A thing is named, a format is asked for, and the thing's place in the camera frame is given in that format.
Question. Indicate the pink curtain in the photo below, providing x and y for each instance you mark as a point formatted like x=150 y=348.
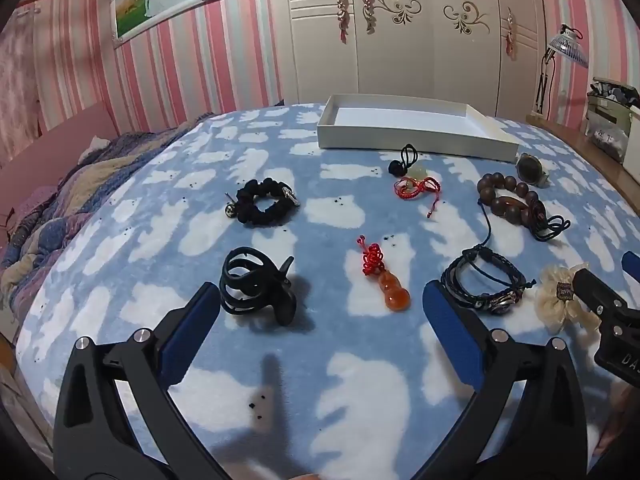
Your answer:
x=17 y=70

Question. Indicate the orange gourd pendant red knot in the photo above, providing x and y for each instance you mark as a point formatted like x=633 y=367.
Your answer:
x=395 y=295

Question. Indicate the pink headboard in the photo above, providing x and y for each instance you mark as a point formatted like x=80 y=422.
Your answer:
x=50 y=150

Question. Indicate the white heat lamp stand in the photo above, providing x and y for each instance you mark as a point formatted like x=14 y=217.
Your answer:
x=562 y=42

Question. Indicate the striped purple quilt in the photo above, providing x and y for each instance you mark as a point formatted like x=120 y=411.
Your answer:
x=75 y=185

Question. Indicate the red tassel ornament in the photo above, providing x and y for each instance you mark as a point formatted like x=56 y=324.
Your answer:
x=342 y=15
x=510 y=35

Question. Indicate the green storage bag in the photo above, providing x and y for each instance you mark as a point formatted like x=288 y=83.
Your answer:
x=612 y=105

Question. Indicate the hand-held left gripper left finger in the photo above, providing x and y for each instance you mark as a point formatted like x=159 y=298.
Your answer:
x=192 y=330

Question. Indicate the cream lace scrunchie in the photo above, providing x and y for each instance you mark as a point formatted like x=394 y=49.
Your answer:
x=550 y=295

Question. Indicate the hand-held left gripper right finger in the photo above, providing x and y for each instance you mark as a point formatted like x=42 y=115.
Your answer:
x=450 y=330

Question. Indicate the blue polar bear blanket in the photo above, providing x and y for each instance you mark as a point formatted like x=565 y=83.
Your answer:
x=325 y=245

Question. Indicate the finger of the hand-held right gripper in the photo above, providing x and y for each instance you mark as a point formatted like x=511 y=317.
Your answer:
x=597 y=290
x=632 y=266

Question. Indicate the black scrunchie with silver bells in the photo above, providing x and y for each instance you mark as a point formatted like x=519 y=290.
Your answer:
x=260 y=215

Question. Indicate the white shallow cardboard tray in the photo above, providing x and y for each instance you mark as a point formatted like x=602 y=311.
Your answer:
x=400 y=115

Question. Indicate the grey wrist watch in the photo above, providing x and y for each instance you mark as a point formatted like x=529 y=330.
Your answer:
x=527 y=170

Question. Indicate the clear plastic bag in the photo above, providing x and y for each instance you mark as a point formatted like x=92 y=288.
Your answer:
x=607 y=142

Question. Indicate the person's right hand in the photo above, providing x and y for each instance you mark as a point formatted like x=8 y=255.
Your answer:
x=617 y=420

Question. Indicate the black hair claw clip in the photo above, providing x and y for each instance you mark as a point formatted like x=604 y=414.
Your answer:
x=280 y=300

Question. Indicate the cream ornate wardrobe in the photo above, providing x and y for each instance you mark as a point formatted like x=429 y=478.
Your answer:
x=425 y=60

